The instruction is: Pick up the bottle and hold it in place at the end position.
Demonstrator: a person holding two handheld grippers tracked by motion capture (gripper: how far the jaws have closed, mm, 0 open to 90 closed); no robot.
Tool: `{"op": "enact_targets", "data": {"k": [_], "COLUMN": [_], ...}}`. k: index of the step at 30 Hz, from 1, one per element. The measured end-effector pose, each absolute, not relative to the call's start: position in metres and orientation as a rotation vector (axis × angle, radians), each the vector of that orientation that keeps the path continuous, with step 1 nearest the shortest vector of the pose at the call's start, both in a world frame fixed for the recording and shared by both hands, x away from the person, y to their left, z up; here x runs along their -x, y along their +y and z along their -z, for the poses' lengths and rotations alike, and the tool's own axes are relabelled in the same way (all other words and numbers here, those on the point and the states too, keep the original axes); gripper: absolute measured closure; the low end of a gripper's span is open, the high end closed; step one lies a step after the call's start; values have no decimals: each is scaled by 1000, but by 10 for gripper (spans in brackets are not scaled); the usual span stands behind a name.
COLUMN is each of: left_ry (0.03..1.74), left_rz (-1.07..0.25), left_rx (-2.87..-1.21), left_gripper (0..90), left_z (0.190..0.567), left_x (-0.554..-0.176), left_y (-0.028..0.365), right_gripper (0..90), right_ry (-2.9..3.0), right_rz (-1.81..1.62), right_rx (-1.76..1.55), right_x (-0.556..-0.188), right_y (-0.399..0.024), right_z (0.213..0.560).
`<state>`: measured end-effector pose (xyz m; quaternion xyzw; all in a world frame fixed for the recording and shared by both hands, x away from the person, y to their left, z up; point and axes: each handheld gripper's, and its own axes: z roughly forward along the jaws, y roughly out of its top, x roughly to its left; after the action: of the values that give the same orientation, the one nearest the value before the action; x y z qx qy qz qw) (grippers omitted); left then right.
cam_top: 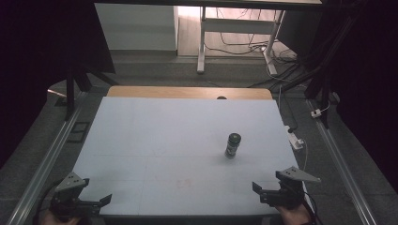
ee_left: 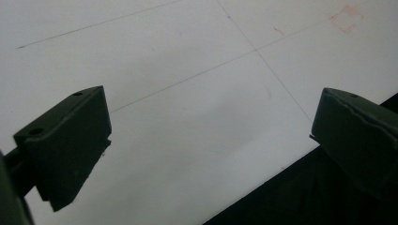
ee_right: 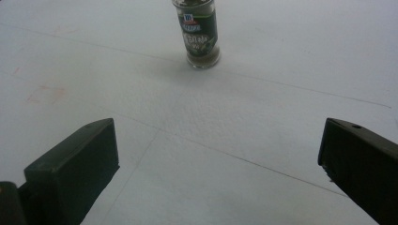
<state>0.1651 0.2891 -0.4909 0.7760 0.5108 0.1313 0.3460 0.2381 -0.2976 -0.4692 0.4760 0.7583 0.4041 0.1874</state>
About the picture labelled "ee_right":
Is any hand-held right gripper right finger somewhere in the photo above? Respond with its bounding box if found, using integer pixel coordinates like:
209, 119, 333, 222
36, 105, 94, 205
317, 117, 398, 225

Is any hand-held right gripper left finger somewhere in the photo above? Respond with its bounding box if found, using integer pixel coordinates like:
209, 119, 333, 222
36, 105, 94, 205
17, 117, 121, 225

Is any glass spice jar green label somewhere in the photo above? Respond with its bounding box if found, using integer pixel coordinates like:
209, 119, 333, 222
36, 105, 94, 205
171, 0, 222, 69

